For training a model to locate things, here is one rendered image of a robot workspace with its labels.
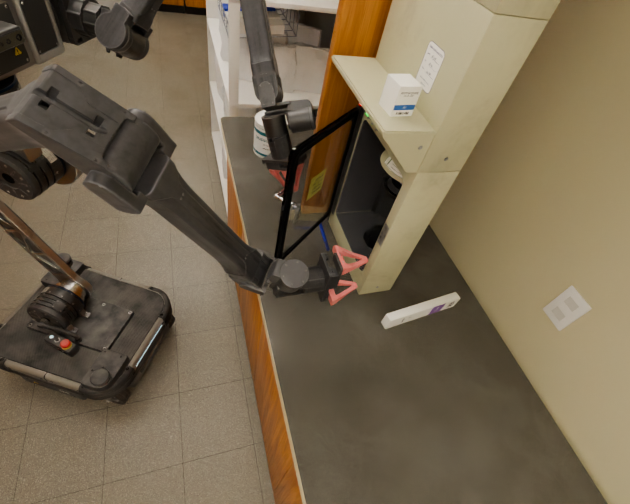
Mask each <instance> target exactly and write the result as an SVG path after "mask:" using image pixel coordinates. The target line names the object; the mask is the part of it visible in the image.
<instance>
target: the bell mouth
mask: <svg viewBox="0 0 630 504"><path fill-rule="evenodd" d="M380 161H381V165H382V167H383V168H384V170H385V171H386V172H387V173H388V174H389V175H390V176H391V177H392V178H394V179H395V180H397V181H399V182H400V183H403V177H402V174H401V173H400V171H399V170H398V168H397V166H396V165H395V163H394V162H393V160H392V159H391V157H390V156H389V154H388V153H387V151H386V150H385V151H384V152H383V153H382V154H381V157H380Z"/></svg>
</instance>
